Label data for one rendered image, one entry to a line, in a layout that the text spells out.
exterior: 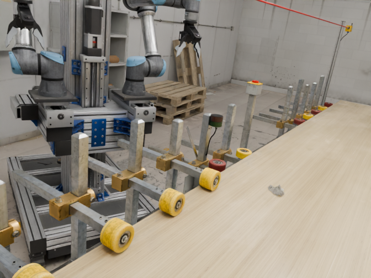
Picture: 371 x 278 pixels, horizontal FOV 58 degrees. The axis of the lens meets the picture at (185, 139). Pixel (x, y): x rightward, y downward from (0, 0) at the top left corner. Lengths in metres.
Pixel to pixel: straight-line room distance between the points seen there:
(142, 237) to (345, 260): 0.61
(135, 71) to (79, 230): 1.21
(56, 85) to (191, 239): 1.24
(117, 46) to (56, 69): 2.87
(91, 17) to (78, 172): 1.22
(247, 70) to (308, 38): 1.77
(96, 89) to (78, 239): 1.20
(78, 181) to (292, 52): 8.59
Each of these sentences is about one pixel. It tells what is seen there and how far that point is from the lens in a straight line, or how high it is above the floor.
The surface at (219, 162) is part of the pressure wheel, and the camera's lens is 1.59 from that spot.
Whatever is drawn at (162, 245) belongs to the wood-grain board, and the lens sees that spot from 1.01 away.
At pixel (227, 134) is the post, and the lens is 1.84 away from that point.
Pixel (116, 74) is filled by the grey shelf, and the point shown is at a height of 0.72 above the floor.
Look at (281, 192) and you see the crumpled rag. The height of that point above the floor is 0.91.
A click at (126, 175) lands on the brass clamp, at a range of 1.22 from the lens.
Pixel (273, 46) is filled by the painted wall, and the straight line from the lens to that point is 9.47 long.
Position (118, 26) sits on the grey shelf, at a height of 1.34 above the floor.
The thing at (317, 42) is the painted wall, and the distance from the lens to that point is 9.27.
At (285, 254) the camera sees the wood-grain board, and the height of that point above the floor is 0.90.
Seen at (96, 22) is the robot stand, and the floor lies 1.45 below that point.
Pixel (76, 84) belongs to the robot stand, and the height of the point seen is 1.07.
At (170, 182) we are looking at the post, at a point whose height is 0.84.
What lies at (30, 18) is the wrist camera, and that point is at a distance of 1.56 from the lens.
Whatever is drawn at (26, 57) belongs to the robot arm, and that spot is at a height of 1.24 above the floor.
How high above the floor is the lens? 1.51
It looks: 19 degrees down
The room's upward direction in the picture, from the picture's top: 7 degrees clockwise
